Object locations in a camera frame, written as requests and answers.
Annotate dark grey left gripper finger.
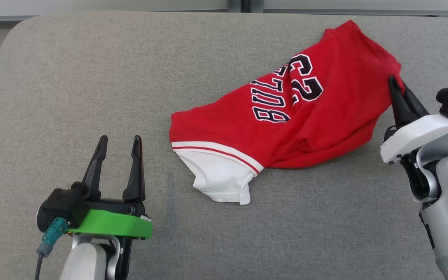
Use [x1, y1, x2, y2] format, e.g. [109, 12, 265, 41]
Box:
[81, 135, 109, 201]
[122, 135, 147, 203]

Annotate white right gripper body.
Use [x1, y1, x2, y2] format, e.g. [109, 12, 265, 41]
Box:
[380, 114, 448, 164]

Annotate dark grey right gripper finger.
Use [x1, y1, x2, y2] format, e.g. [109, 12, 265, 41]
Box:
[403, 85, 430, 119]
[388, 76, 416, 128]

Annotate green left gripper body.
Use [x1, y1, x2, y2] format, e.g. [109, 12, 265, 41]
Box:
[68, 198, 154, 242]

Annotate red basketball jersey white sleeves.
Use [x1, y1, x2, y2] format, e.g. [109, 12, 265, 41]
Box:
[169, 19, 406, 205]

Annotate left gripper cable teal plug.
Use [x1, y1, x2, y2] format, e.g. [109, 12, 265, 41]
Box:
[34, 217, 69, 280]

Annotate grey partition bottom rail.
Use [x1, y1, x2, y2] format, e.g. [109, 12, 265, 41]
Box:
[0, 9, 228, 23]
[264, 8, 448, 18]

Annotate grey partition post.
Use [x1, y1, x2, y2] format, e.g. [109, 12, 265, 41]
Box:
[227, 0, 264, 13]

